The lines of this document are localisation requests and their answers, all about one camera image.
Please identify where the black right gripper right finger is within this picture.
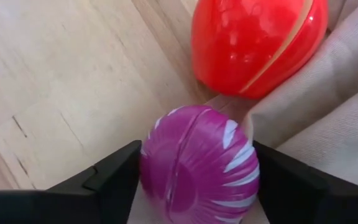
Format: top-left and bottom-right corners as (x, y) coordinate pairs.
(252, 140), (358, 224)

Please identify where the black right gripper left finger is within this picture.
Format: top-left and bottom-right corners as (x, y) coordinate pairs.
(0, 139), (143, 224)

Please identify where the beige cloth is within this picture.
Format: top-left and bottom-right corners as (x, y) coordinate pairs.
(206, 0), (358, 224)

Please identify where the orange-red toy tomato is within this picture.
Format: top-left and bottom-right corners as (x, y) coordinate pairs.
(191, 0), (329, 100)

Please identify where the purple toy onion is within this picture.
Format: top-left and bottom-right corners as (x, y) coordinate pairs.
(139, 105), (261, 224)

